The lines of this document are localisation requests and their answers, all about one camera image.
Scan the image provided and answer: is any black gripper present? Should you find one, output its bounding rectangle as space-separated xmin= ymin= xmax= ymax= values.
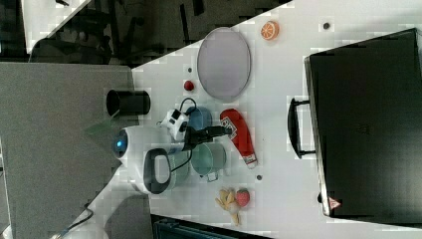
xmin=183 ymin=125 xmax=232 ymax=151

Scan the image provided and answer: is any red ketchup bottle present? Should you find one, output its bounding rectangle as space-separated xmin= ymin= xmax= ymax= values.
xmin=220 ymin=109 xmax=258 ymax=169

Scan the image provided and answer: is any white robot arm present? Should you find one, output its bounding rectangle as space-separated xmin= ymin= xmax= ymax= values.
xmin=112 ymin=125 xmax=232 ymax=194

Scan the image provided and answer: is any blue cup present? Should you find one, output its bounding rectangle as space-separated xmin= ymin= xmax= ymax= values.
xmin=187 ymin=107 xmax=212 ymax=130

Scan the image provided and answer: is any green cup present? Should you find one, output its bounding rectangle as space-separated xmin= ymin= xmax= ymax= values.
xmin=191 ymin=143 xmax=226 ymax=182

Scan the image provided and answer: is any small red strawberry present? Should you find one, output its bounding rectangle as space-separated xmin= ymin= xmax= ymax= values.
xmin=183 ymin=81 xmax=194 ymax=92

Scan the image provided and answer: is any lilac round plate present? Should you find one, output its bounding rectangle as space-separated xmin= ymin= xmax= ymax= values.
xmin=197 ymin=27 xmax=251 ymax=102

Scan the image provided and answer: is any large red strawberry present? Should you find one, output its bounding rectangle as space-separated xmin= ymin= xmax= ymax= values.
xmin=236 ymin=188 xmax=250 ymax=207

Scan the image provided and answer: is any peeled banana toy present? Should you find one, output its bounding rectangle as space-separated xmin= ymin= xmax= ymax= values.
xmin=215 ymin=189 xmax=241 ymax=226

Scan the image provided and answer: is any black cylindrical container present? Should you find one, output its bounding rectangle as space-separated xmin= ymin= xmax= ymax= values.
xmin=105 ymin=90 xmax=151 ymax=116

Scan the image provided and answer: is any orange slice toy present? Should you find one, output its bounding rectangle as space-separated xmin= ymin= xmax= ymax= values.
xmin=261 ymin=21 xmax=280 ymax=41

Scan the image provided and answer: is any silver toaster oven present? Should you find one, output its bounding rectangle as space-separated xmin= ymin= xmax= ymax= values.
xmin=304 ymin=28 xmax=422 ymax=228

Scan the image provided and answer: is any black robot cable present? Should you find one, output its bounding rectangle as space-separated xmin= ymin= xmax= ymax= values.
xmin=169 ymin=97 xmax=198 ymax=173

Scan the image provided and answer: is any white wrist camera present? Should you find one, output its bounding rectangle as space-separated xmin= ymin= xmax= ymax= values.
xmin=160 ymin=109 xmax=189 ymax=141

